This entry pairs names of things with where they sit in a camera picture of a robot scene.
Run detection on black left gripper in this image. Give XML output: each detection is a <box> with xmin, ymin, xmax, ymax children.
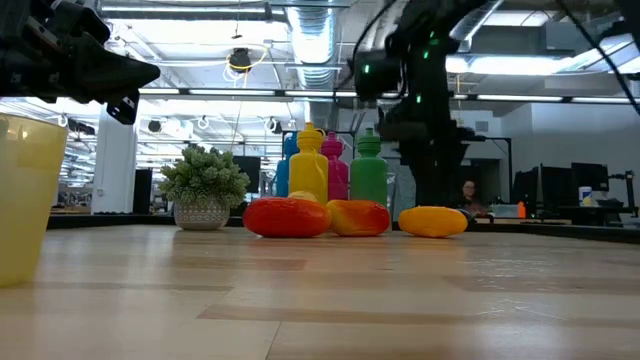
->
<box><xmin>0</xmin><ymin>0</ymin><xmax>162</xmax><ymax>126</ymax></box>

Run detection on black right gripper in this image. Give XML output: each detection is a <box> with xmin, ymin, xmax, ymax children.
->
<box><xmin>378</xmin><ymin>107</ymin><xmax>487</xmax><ymax>207</ymax></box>

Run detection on green plastic bottle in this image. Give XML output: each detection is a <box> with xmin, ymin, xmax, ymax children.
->
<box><xmin>349</xmin><ymin>127</ymin><xmax>389</xmax><ymax>207</ymax></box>

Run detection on orange red fruit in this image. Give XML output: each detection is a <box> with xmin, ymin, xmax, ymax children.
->
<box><xmin>326</xmin><ymin>199</ymin><xmax>392</xmax><ymax>238</ymax></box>

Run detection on pink plastic bottle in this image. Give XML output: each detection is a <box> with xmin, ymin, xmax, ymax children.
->
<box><xmin>320</xmin><ymin>131</ymin><xmax>350</xmax><ymax>202</ymax></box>

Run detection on yellow plastic bottle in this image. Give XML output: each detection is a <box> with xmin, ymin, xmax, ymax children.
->
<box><xmin>288</xmin><ymin>122</ymin><xmax>330</xmax><ymax>205</ymax></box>

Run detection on pale yellow fruit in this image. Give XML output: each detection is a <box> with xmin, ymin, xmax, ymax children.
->
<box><xmin>287</xmin><ymin>190</ymin><xmax>320</xmax><ymax>204</ymax></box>

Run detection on yellow plastic bin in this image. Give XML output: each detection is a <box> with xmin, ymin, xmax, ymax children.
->
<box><xmin>0</xmin><ymin>112</ymin><xmax>69</xmax><ymax>289</ymax></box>

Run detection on blue plastic bottle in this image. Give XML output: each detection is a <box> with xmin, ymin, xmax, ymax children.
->
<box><xmin>275</xmin><ymin>131</ymin><xmax>301</xmax><ymax>198</ymax></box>

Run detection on person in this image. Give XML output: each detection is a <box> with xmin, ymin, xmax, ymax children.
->
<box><xmin>458</xmin><ymin>179</ymin><xmax>490</xmax><ymax>217</ymax></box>

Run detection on black computer monitor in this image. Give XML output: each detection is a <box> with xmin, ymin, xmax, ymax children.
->
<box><xmin>513</xmin><ymin>167</ymin><xmax>540</xmax><ymax>206</ymax></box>
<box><xmin>232</xmin><ymin>155</ymin><xmax>263</xmax><ymax>195</ymax></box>
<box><xmin>539</xmin><ymin>164</ymin><xmax>574</xmax><ymax>211</ymax></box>
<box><xmin>572</xmin><ymin>162</ymin><xmax>610</xmax><ymax>194</ymax></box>

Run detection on ceiling light bar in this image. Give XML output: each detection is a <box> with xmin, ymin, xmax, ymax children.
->
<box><xmin>137</xmin><ymin>87</ymin><xmax>640</xmax><ymax>105</ymax></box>

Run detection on green succulent plant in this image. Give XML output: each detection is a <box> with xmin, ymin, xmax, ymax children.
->
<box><xmin>158</xmin><ymin>144</ymin><xmax>251</xmax><ymax>232</ymax></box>

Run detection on black monitor stand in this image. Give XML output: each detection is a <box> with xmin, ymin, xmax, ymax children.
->
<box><xmin>608</xmin><ymin>169</ymin><xmax>640</xmax><ymax>219</ymax></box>

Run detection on silver diagonal ventilation duct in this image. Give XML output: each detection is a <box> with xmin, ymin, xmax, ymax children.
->
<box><xmin>448</xmin><ymin>0</ymin><xmax>504</xmax><ymax>42</ymax></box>

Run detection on yellow ceiling cable loop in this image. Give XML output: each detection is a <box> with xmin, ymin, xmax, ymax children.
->
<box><xmin>222</xmin><ymin>42</ymin><xmax>272</xmax><ymax>84</ymax></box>

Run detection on silver vertical ventilation duct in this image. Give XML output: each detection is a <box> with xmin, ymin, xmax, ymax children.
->
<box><xmin>283</xmin><ymin>0</ymin><xmax>346</xmax><ymax>132</ymax></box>

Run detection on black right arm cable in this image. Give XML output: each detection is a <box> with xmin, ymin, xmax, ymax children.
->
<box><xmin>554</xmin><ymin>0</ymin><xmax>640</xmax><ymax>117</ymax></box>

